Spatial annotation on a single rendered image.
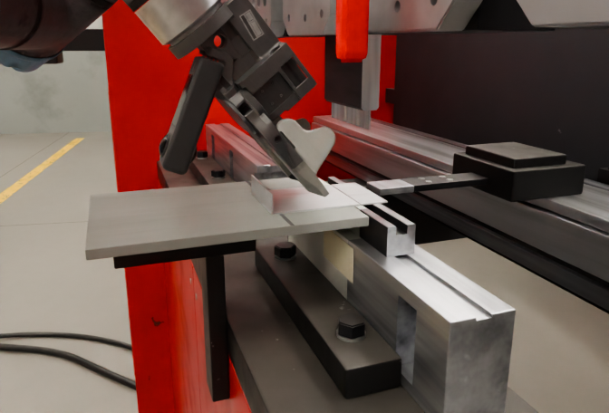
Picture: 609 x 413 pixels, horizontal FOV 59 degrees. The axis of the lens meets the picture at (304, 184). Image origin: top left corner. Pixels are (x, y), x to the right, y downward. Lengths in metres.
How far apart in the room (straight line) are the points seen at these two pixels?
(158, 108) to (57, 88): 6.48
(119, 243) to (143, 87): 0.94
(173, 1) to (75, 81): 7.31
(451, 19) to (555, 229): 0.39
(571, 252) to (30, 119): 7.63
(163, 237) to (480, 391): 0.29
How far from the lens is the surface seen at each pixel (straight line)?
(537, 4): 0.31
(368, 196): 0.60
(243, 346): 0.56
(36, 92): 7.94
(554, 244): 0.71
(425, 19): 0.39
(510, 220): 0.76
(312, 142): 0.55
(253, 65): 0.54
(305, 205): 0.57
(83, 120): 7.84
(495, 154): 0.71
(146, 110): 1.41
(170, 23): 0.51
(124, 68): 1.40
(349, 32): 0.42
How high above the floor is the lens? 1.17
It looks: 15 degrees down
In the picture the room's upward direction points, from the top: straight up
